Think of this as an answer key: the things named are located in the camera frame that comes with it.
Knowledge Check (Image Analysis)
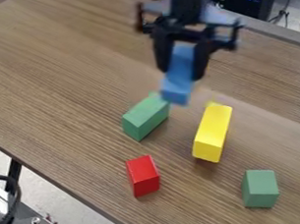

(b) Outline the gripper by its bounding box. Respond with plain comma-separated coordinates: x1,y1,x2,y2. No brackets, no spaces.
132,0,251,86

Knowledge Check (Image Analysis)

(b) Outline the blue rectangular block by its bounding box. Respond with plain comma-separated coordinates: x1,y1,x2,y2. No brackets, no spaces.
154,43,203,108

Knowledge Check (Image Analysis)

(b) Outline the green rectangular block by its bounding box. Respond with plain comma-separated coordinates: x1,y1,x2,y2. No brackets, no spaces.
118,89,175,143

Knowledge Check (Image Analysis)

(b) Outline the yellow rectangular block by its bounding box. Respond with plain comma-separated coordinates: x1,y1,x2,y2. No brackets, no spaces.
186,100,239,165

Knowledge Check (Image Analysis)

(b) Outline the red block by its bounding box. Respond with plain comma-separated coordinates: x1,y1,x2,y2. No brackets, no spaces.
123,153,163,198

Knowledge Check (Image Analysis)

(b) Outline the green cube block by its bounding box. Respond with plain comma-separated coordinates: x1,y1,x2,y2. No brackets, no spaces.
238,167,282,211

